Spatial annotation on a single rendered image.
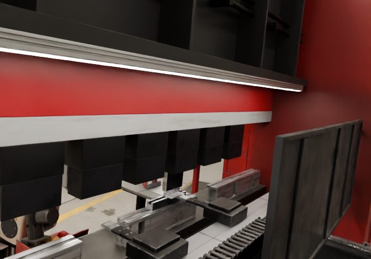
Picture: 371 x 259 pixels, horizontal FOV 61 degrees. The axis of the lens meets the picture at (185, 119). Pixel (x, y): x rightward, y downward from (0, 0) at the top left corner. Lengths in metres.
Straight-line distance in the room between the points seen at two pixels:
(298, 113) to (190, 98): 0.85
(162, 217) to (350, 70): 1.20
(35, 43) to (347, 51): 1.57
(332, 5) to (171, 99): 1.12
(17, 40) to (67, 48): 0.08
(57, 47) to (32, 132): 0.28
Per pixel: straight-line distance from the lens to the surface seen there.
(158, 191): 1.28
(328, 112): 1.84
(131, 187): 1.31
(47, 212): 1.26
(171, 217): 1.25
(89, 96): 0.85
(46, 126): 0.80
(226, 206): 1.10
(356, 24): 1.86
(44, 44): 0.55
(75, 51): 0.58
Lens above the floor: 1.42
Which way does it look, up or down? 6 degrees down
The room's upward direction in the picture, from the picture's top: 5 degrees clockwise
